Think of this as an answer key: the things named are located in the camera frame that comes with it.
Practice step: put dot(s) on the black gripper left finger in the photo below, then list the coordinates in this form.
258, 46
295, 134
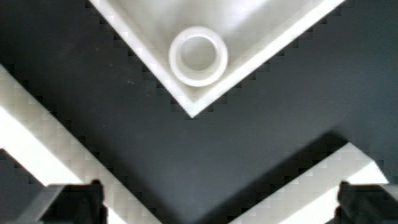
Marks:
77, 207

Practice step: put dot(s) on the white L-shaped obstacle fence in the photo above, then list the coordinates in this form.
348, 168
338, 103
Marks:
52, 155

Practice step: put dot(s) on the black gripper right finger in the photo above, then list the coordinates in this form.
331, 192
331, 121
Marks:
366, 204

